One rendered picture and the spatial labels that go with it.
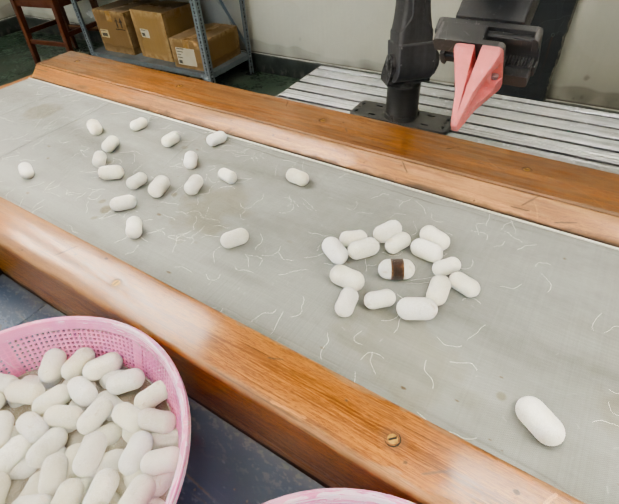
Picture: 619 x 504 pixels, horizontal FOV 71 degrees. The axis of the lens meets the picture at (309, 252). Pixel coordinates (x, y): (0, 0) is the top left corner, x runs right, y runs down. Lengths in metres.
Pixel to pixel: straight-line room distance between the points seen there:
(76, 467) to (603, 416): 0.41
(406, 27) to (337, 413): 0.64
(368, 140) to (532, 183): 0.22
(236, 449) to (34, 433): 0.17
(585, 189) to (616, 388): 0.25
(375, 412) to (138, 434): 0.19
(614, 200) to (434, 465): 0.39
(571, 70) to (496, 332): 2.13
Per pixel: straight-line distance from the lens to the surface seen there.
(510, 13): 0.51
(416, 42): 0.83
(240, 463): 0.44
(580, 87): 2.52
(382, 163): 0.61
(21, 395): 0.46
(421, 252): 0.48
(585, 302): 0.50
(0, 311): 0.66
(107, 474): 0.39
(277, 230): 0.52
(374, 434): 0.34
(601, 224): 0.58
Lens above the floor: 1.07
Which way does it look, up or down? 43 degrees down
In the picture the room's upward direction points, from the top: 4 degrees counter-clockwise
